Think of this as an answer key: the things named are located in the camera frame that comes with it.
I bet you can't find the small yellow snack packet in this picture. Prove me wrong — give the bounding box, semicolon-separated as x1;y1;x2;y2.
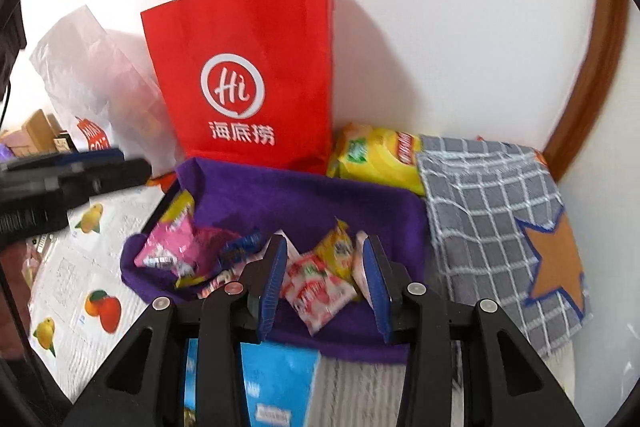
160;189;197;228

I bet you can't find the white plastic bag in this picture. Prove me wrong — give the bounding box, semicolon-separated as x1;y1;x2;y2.
30;4;183;178

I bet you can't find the fruit print tablecloth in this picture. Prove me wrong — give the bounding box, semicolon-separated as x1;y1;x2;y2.
27;184;178;408

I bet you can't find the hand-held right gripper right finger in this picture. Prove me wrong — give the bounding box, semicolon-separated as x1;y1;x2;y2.
361;234;586;427

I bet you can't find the white ribbed towel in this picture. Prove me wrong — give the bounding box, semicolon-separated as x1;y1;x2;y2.
307;353;416;427

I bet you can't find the small blue snack packet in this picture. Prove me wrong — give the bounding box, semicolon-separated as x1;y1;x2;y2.
220;231;265;265

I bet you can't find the magenta snack packet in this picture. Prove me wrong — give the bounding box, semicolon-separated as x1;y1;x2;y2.
192;227;246;280

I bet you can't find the red and white snack packet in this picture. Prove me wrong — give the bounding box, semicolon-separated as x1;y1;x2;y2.
280;252;360;337

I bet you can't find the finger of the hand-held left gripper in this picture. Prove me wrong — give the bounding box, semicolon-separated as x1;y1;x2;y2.
47;158;152;208
0;148;126;174

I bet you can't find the brown wooden frame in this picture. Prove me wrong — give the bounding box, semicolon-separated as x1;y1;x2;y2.
542;0;631;182

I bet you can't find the red paper bag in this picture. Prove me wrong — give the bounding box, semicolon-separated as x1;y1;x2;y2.
140;0;337;175

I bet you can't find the grey checked cloth with star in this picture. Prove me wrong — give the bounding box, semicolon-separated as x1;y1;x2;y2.
416;134;593;353

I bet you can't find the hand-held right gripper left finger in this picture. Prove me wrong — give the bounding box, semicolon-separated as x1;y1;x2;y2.
62;234;289;427

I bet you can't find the pale pink snack packet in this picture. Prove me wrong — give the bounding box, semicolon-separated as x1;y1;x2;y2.
351;231;375;305

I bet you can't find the yellow packet with green label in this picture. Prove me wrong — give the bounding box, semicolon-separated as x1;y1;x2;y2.
326;122;396;188

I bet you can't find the cardboard box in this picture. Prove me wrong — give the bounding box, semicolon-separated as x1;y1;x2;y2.
22;109;66;152

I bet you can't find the yellow triangular snack packet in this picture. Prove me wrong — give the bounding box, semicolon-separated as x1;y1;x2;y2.
314;217;357;284

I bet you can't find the red print snack packet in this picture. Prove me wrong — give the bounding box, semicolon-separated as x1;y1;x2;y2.
197;268;246;300

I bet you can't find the purple towel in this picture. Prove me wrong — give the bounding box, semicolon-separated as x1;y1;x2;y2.
120;157;431;365

